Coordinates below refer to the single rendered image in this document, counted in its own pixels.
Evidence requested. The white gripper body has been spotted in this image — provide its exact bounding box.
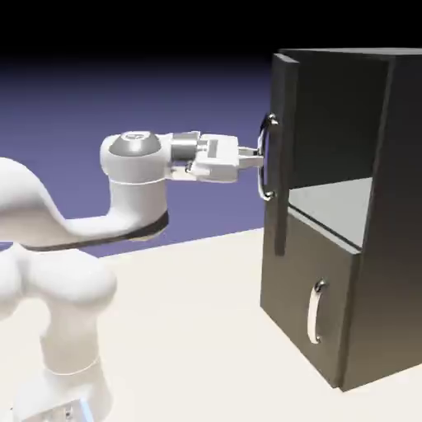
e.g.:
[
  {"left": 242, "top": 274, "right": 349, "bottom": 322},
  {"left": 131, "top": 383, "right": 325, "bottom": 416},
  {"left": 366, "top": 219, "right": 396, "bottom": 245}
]
[{"left": 191, "top": 133, "right": 241, "bottom": 184}]

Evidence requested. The curved silver door handle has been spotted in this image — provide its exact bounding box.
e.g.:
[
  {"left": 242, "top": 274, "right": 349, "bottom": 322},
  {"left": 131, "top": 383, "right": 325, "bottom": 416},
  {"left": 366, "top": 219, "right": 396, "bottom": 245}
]
[
  {"left": 257, "top": 113, "right": 279, "bottom": 201},
  {"left": 307, "top": 279, "right": 330, "bottom": 345}
]

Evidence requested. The dark hinged cabinet door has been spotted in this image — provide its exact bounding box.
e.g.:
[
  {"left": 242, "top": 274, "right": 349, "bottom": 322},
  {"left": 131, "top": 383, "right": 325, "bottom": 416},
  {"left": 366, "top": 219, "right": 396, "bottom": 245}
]
[{"left": 263, "top": 53, "right": 300, "bottom": 257}]

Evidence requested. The dark wood cabinet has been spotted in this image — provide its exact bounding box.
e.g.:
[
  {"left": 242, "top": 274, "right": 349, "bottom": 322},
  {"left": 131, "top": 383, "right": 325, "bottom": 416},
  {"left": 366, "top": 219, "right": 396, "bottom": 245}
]
[{"left": 259, "top": 48, "right": 422, "bottom": 393}]

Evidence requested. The dark closed cabinet door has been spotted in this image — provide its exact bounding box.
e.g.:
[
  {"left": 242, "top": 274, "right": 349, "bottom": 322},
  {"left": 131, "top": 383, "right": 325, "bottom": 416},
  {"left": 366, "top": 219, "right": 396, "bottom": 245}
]
[{"left": 259, "top": 210, "right": 361, "bottom": 390}]

